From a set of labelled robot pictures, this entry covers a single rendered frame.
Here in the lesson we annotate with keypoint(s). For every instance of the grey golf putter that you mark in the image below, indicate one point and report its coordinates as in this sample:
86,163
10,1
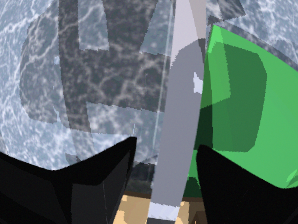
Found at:
182,107

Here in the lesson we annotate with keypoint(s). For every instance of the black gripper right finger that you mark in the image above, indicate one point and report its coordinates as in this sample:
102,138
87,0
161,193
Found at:
234,196

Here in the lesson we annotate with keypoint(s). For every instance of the green putting mat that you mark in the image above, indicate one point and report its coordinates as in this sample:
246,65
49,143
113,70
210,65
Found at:
248,111

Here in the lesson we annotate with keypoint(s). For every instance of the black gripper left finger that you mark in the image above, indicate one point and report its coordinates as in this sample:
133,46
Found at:
88,192

